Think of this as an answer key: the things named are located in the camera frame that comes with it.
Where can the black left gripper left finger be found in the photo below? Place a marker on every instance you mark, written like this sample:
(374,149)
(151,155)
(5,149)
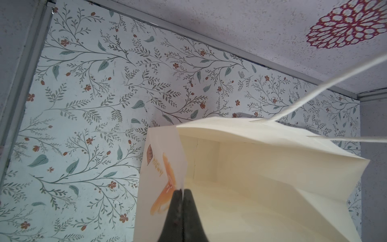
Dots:
(173,226)

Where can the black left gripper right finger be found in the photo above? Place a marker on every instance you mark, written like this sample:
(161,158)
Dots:
(192,230)

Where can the printed paper bakery bag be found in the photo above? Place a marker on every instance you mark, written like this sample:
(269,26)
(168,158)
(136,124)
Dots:
(253,180)

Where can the lavender cutting board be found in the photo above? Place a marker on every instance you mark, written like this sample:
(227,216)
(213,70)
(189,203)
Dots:
(243,115)

